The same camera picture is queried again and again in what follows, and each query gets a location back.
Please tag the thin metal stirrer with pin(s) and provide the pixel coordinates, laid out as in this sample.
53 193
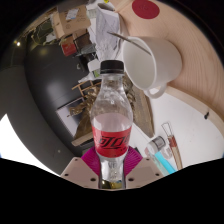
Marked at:
128 41

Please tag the white ceramic mug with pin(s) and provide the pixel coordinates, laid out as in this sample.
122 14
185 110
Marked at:
156 63

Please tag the brown cardboard box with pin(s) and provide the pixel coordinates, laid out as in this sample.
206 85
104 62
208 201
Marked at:
71 21

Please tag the red box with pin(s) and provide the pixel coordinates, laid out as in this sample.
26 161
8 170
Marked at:
68 46

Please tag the small grey-capped jar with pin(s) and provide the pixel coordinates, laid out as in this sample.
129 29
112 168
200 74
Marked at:
156 144

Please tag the flat round red coaster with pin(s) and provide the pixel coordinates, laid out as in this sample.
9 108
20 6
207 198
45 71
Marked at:
145 8

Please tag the clear red-labelled drink bottle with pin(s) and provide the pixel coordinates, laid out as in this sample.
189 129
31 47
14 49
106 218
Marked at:
111 133

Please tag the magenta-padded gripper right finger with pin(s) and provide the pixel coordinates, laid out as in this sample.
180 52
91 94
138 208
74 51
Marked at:
143 170

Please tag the black wall screen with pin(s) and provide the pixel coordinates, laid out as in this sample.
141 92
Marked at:
68 118

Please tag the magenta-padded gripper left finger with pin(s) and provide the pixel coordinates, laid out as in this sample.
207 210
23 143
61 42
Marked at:
80 170

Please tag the long ceiling light panel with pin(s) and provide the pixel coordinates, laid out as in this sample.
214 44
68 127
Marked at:
20 143

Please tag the wooden easel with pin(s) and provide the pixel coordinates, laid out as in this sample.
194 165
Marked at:
85 87

